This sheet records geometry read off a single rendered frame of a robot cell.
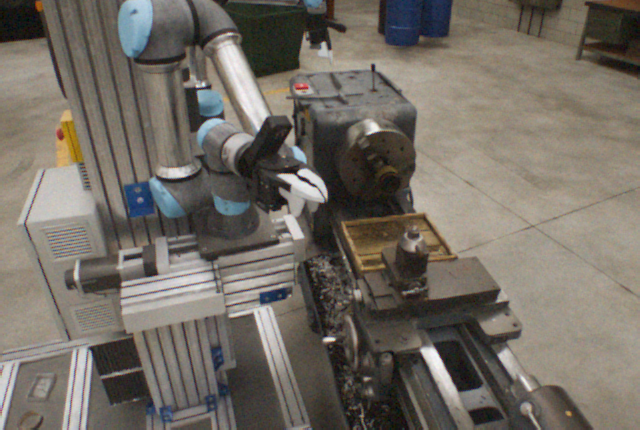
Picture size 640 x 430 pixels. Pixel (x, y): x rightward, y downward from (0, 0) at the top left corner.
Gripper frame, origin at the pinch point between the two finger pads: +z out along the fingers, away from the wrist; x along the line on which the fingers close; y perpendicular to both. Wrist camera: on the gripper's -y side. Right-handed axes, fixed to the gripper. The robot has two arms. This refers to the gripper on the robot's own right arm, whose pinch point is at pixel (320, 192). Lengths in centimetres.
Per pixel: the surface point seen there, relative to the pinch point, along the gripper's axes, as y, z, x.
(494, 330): 59, 6, -70
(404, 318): 59, -13, -52
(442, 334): 66, -6, -63
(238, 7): 39, -596, -338
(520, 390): 44, 27, -39
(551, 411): 39, 35, -35
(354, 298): 57, -26, -43
